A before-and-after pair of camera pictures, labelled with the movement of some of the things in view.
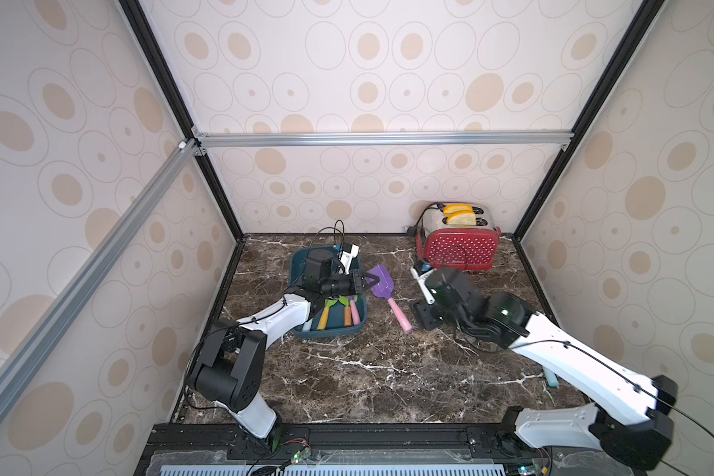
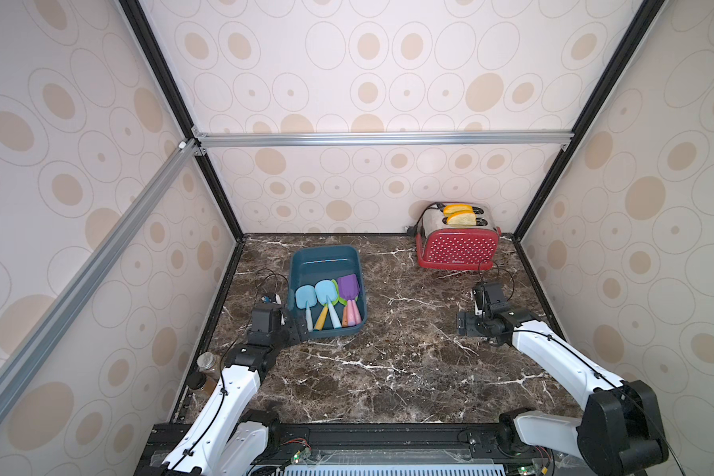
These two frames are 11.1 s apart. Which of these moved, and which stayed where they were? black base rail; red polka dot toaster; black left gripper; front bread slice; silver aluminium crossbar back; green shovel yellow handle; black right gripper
Moved: black right gripper; black left gripper
Stayed: red polka dot toaster; green shovel yellow handle; black base rail; silver aluminium crossbar back; front bread slice
